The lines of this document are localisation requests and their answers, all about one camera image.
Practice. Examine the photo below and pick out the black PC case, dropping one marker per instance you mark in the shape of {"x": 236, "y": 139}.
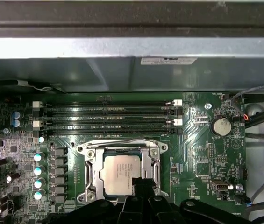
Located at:
{"x": 75, "y": 74}

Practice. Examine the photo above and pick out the white case wall label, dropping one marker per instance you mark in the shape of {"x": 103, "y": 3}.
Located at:
{"x": 169, "y": 61}

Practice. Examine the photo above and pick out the silver coin cell battery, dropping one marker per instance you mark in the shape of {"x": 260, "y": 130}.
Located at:
{"x": 221, "y": 127}

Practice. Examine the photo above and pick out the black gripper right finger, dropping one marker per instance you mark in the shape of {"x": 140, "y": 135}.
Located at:
{"x": 159, "y": 210}

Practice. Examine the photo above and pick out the silver board screw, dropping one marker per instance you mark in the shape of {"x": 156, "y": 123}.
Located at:
{"x": 207, "y": 106}

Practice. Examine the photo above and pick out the silver CPU chip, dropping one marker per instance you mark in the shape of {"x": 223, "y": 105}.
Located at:
{"x": 117, "y": 172}

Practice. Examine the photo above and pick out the metal socket cover frame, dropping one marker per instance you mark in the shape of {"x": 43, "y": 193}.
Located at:
{"x": 149, "y": 163}

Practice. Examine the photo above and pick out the round silver-top capacitor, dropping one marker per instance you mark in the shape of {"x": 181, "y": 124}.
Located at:
{"x": 41, "y": 139}
{"x": 37, "y": 157}
{"x": 37, "y": 195}
{"x": 37, "y": 184}
{"x": 37, "y": 171}

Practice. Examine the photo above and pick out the RAM slot with white latches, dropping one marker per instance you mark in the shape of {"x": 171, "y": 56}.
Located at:
{"x": 110, "y": 104}
{"x": 110, "y": 121}

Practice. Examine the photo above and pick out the CPU socket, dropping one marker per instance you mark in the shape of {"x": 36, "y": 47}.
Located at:
{"x": 90, "y": 154}

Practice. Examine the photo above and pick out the metal internal USB port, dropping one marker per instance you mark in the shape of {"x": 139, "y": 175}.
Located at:
{"x": 219, "y": 186}

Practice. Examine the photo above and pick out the green motherboard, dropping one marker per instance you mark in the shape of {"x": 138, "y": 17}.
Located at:
{"x": 187, "y": 144}

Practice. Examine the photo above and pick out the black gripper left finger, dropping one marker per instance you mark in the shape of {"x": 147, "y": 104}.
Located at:
{"x": 131, "y": 210}

